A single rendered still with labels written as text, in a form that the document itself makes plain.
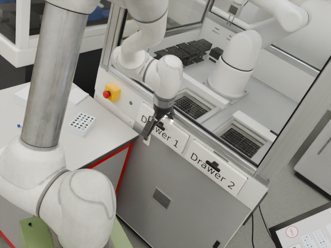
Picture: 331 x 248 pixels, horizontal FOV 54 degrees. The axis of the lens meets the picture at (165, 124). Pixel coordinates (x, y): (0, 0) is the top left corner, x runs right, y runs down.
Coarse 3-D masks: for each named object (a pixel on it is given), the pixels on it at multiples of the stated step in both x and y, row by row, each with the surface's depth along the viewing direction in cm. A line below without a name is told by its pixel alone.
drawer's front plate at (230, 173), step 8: (192, 144) 147; (200, 144) 146; (192, 152) 149; (200, 152) 146; (208, 152) 143; (192, 160) 151; (208, 160) 145; (216, 160) 142; (200, 168) 149; (224, 168) 141; (232, 168) 140; (216, 176) 145; (224, 176) 142; (232, 176) 140; (240, 176) 137; (224, 184) 144; (232, 184) 141; (240, 184) 139; (232, 192) 143
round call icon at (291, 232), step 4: (284, 228) 111; (288, 228) 110; (292, 228) 110; (296, 228) 109; (288, 232) 110; (292, 232) 109; (296, 232) 108; (288, 236) 109; (292, 236) 108; (296, 236) 107
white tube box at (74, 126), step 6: (78, 114) 158; (84, 114) 160; (72, 120) 153; (84, 120) 156; (90, 120) 158; (72, 126) 150; (78, 126) 152; (90, 126) 156; (72, 132) 152; (78, 132) 151; (84, 132) 151
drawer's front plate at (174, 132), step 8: (144, 104) 157; (144, 112) 158; (152, 112) 155; (136, 120) 164; (144, 120) 160; (160, 120) 154; (176, 128) 150; (160, 136) 158; (176, 136) 151; (184, 136) 148; (168, 144) 156; (176, 144) 153; (184, 144) 150
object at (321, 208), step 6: (324, 204) 109; (330, 204) 108; (312, 210) 110; (318, 210) 109; (324, 210) 108; (300, 216) 111; (306, 216) 110; (282, 222) 113; (288, 222) 112; (294, 222) 111; (270, 228) 114; (276, 228) 113; (270, 234) 113; (276, 234) 112; (276, 240) 110; (276, 246) 109
